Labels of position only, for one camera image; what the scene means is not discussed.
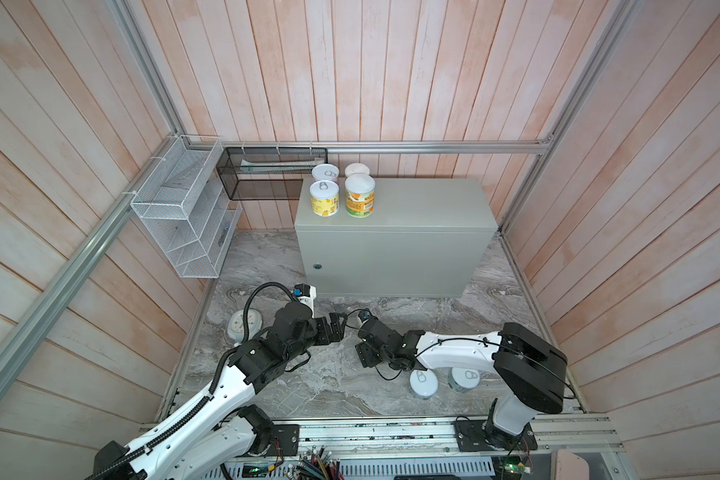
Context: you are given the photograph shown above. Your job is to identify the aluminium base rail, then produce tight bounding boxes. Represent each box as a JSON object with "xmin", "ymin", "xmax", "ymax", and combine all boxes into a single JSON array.
[{"xmin": 125, "ymin": 416, "xmax": 628, "ymax": 480}]

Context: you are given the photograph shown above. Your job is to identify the small white round clock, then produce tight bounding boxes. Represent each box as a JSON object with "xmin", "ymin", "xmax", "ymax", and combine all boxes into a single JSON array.
[{"xmin": 226, "ymin": 309, "xmax": 263, "ymax": 343}]

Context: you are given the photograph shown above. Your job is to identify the blue label pull-tab can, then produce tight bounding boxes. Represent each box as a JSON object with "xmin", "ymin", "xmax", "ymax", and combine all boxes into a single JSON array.
[{"xmin": 409, "ymin": 370, "xmax": 439, "ymax": 399}]

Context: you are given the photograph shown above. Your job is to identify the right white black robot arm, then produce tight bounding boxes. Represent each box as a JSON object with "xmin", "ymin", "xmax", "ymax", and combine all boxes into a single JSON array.
[{"xmin": 356, "ymin": 311, "xmax": 568, "ymax": 438}]

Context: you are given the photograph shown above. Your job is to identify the teal label pull-tab can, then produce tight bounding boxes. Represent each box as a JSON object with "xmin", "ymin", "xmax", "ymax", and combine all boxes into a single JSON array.
[{"xmin": 448, "ymin": 367, "xmax": 481, "ymax": 392}]

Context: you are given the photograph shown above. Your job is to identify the white wire mesh shelf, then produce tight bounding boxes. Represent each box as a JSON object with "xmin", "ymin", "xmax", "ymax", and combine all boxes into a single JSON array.
[{"xmin": 131, "ymin": 135, "xmax": 241, "ymax": 279}]

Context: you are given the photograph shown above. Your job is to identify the orange can plain lid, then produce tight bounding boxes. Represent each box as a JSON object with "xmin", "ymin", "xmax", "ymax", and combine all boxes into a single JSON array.
[{"xmin": 345, "ymin": 174, "xmax": 375, "ymax": 218}]

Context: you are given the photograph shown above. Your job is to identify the yellow label white-lid can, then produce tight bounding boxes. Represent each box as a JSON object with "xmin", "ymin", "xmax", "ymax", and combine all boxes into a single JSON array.
[{"xmin": 309, "ymin": 180, "xmax": 340, "ymax": 217}]

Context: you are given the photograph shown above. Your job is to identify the black mesh wall basket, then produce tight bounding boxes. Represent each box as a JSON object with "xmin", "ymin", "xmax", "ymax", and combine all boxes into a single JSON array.
[{"xmin": 216, "ymin": 146, "xmax": 328, "ymax": 201}]

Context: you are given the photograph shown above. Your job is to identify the colourful wire bundle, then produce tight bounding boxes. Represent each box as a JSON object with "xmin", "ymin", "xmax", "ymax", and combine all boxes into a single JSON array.
[{"xmin": 293, "ymin": 452, "xmax": 344, "ymax": 480}]

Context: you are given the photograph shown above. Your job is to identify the black corrugated cable hose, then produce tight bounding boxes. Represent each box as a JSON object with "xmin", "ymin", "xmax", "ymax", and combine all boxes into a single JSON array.
[{"xmin": 241, "ymin": 281, "xmax": 295, "ymax": 343}]

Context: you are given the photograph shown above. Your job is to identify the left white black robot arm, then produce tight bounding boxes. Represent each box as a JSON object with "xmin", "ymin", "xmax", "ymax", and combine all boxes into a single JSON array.
[{"xmin": 91, "ymin": 301, "xmax": 347, "ymax": 479}]

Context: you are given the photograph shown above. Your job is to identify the yellow can plain lid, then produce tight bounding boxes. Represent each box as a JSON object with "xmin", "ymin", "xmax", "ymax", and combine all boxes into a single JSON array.
[{"xmin": 344, "ymin": 162, "xmax": 371, "ymax": 177}]

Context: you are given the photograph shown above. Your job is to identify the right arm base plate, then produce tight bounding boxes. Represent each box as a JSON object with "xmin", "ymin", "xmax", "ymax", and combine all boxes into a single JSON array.
[{"xmin": 453, "ymin": 416, "xmax": 538, "ymax": 452}]

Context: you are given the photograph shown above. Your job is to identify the grey metal cabinet box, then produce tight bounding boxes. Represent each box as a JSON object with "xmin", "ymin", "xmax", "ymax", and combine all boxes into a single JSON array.
[{"xmin": 294, "ymin": 178, "xmax": 498, "ymax": 298}]

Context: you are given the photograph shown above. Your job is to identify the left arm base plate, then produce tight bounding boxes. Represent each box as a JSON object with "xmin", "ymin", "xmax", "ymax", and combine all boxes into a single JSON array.
[{"xmin": 217, "ymin": 423, "xmax": 301, "ymax": 459}]

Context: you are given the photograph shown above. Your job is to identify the pink label white can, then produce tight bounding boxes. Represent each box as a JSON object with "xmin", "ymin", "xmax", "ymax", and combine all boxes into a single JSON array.
[{"xmin": 311, "ymin": 163, "xmax": 340, "ymax": 181}]

